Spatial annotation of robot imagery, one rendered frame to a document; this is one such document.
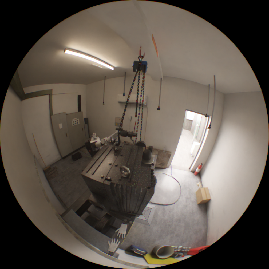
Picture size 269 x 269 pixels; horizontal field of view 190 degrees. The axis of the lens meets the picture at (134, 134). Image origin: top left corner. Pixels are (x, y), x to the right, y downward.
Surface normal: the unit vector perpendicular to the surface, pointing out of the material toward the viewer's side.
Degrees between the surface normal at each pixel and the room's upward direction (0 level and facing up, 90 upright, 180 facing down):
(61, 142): 90
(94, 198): 0
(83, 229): 0
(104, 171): 0
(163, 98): 90
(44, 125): 90
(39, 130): 90
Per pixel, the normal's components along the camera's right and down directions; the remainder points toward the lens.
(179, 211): 0.07, -0.92
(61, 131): 0.93, 0.20
